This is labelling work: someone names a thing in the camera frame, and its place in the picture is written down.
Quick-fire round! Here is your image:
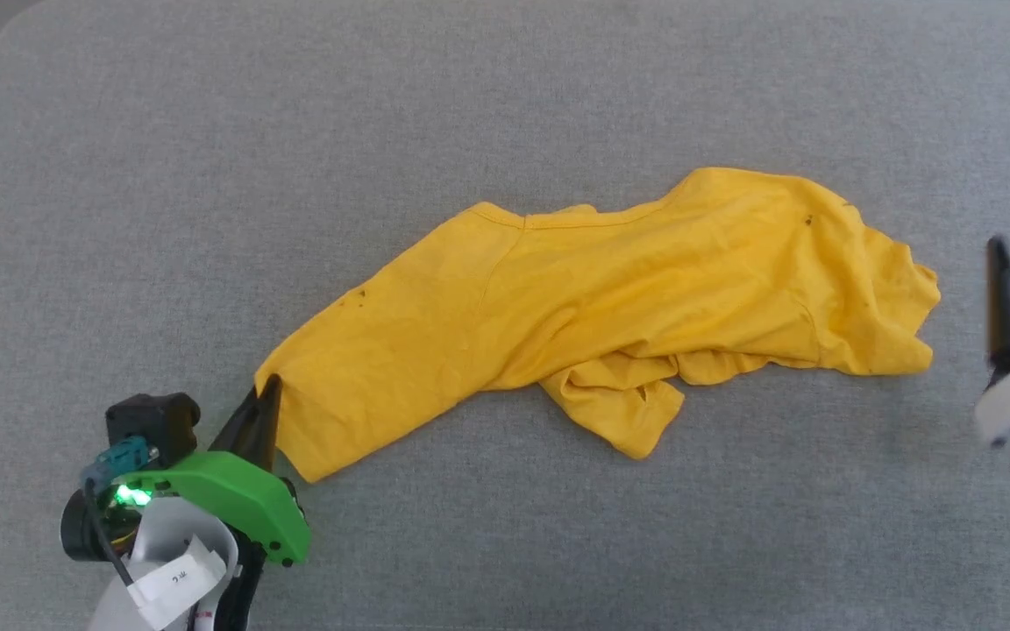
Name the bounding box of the black left cable teal plug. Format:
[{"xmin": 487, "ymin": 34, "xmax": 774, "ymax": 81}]
[{"xmin": 82, "ymin": 438, "xmax": 160, "ymax": 590}]

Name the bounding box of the yellow t-shirt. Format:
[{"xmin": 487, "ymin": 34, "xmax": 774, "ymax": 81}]
[{"xmin": 255, "ymin": 167, "xmax": 942, "ymax": 484}]

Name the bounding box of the grey fabric sofa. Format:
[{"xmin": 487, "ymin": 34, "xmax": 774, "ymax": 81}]
[{"xmin": 0, "ymin": 0, "xmax": 1010, "ymax": 631}]

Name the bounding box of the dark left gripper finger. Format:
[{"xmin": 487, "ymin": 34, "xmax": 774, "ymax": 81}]
[
  {"xmin": 210, "ymin": 390, "xmax": 259, "ymax": 457},
  {"xmin": 246, "ymin": 374, "xmax": 284, "ymax": 470}
]

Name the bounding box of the white tape label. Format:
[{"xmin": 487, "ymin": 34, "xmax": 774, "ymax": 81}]
[{"xmin": 126, "ymin": 535, "xmax": 227, "ymax": 630}]

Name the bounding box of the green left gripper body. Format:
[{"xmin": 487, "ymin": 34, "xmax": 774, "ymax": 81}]
[{"xmin": 60, "ymin": 451, "xmax": 311, "ymax": 566}]

